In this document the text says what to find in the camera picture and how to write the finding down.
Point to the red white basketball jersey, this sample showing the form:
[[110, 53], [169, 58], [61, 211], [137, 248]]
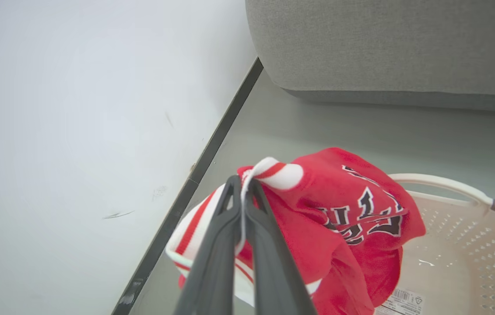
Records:
[[330, 197]]

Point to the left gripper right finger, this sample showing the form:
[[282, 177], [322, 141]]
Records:
[[273, 271]]

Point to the white barcode sticker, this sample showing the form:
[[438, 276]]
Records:
[[402, 302]]

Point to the grey fabric sofa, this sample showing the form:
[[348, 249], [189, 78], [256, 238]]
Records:
[[383, 43]]

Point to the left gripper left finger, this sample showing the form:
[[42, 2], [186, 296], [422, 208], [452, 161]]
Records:
[[212, 262]]

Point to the dark baseboard strip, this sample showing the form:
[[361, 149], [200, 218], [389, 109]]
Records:
[[212, 144]]

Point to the pink perforated laundry basket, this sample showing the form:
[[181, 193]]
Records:
[[470, 271]]

